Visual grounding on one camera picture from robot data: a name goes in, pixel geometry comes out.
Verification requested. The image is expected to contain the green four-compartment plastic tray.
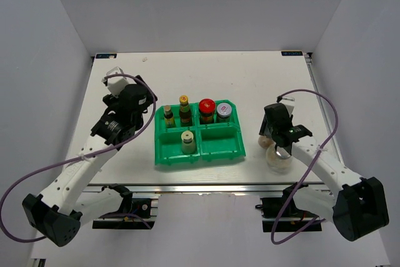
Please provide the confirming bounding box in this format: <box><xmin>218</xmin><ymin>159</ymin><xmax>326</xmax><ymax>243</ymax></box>
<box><xmin>154</xmin><ymin>99</ymin><xmax>246</xmax><ymax>166</ymax></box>

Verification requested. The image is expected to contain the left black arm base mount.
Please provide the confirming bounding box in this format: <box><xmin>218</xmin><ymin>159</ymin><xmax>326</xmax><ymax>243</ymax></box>
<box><xmin>92</xmin><ymin>184</ymin><xmax>156</xmax><ymax>230</ymax></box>

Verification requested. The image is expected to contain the yellow-capped white powder shaker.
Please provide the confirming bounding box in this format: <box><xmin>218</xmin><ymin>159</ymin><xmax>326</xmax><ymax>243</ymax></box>
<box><xmin>181</xmin><ymin>131</ymin><xmax>196</xmax><ymax>154</ymax></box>

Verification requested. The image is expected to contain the pink-capped spice shaker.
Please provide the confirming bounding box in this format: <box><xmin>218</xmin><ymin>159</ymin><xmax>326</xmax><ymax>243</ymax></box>
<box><xmin>257</xmin><ymin>135</ymin><xmax>274</xmax><ymax>149</ymax></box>

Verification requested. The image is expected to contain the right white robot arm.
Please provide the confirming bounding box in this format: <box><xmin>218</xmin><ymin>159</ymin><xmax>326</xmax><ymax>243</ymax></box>
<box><xmin>260</xmin><ymin>103</ymin><xmax>389</xmax><ymax>241</ymax></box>

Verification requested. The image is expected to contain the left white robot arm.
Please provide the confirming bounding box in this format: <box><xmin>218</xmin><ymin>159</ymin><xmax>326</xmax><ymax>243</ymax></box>
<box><xmin>22</xmin><ymin>73</ymin><xmax>158</xmax><ymax>247</ymax></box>

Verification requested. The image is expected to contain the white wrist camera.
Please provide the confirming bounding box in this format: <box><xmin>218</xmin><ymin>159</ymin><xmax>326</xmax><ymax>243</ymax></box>
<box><xmin>102</xmin><ymin>66</ymin><xmax>129</xmax><ymax>98</ymax></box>
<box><xmin>277</xmin><ymin>96</ymin><xmax>295</xmax><ymax>118</ymax></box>

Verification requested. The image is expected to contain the blue table label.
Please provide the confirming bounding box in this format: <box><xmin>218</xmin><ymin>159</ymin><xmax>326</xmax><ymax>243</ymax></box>
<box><xmin>95</xmin><ymin>53</ymin><xmax>117</xmax><ymax>59</ymax></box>
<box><xmin>281</xmin><ymin>51</ymin><xmax>303</xmax><ymax>56</ymax></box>

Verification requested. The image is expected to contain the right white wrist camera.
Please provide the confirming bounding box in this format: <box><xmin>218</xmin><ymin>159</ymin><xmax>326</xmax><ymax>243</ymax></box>
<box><xmin>277</xmin><ymin>96</ymin><xmax>295</xmax><ymax>118</ymax></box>

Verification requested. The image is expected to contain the white-lidded glass jar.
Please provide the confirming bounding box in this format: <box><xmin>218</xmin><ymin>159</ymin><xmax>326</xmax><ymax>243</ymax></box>
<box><xmin>216</xmin><ymin>102</ymin><xmax>233</xmax><ymax>123</ymax></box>

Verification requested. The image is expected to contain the large silver-lidded glass jar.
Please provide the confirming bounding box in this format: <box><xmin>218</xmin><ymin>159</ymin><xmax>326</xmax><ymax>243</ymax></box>
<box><xmin>266</xmin><ymin>143</ymin><xmax>293</xmax><ymax>174</ymax></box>

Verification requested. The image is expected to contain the left blue table label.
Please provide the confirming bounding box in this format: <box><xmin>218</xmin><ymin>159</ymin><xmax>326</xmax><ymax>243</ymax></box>
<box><xmin>95</xmin><ymin>53</ymin><xmax>117</xmax><ymax>59</ymax></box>

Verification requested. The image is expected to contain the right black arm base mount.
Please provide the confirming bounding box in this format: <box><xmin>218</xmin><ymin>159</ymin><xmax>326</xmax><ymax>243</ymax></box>
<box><xmin>254</xmin><ymin>183</ymin><xmax>316</xmax><ymax>234</ymax></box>

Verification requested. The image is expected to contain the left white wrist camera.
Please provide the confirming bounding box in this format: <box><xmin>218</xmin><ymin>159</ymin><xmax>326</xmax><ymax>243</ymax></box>
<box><xmin>102</xmin><ymin>66</ymin><xmax>129</xmax><ymax>98</ymax></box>

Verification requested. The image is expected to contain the small brown-capped oil bottle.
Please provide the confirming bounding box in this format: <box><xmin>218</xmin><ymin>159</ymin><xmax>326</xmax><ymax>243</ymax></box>
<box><xmin>163</xmin><ymin>105</ymin><xmax>176</xmax><ymax>128</ymax></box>

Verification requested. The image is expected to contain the yellow-capped green label sauce bottle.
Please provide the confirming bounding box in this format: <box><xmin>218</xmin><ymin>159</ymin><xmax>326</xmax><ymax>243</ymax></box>
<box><xmin>179</xmin><ymin>95</ymin><xmax>193</xmax><ymax>126</ymax></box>

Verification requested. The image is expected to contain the red-lidded dark sauce jar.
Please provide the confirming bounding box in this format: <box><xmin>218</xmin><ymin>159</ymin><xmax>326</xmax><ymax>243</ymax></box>
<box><xmin>198</xmin><ymin>98</ymin><xmax>216</xmax><ymax>124</ymax></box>

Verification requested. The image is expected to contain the aluminium table frame rail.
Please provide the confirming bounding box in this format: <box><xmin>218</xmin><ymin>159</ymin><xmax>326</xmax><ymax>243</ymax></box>
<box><xmin>303</xmin><ymin>53</ymin><xmax>344</xmax><ymax>163</ymax></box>

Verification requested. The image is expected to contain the right blue table label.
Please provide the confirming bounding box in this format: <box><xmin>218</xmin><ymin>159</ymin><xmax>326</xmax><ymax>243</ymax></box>
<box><xmin>281</xmin><ymin>51</ymin><xmax>303</xmax><ymax>56</ymax></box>

